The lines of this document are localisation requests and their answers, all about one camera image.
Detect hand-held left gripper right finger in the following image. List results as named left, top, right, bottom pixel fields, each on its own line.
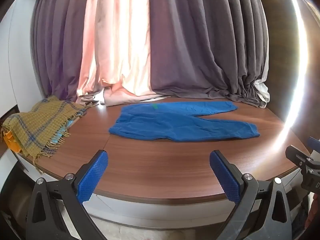
left=209, top=150, right=292, bottom=240

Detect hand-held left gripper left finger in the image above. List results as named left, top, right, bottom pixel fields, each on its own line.
left=26, top=149, right=108, bottom=240

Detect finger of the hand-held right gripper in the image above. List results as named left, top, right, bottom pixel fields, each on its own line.
left=285, top=137, right=320, bottom=167

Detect blue pants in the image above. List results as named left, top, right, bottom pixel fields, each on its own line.
left=108, top=101, right=260, bottom=142

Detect light blue cloth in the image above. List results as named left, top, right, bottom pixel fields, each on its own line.
left=49, top=119, right=75, bottom=146

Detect white sheer curtain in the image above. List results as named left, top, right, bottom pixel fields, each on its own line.
left=254, top=66, right=271, bottom=109

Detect yellow plaid fringed scarf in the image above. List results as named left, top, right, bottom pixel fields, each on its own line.
left=0, top=95, right=91, bottom=174

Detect orange cloth item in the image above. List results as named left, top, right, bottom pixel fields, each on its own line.
left=3, top=130, right=20, bottom=153

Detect purple curtain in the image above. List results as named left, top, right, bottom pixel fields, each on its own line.
left=31, top=0, right=89, bottom=103

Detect pink curtain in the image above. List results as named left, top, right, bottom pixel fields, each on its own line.
left=76, top=0, right=167, bottom=107

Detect grey curtain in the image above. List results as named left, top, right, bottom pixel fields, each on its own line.
left=147, top=0, right=269, bottom=108

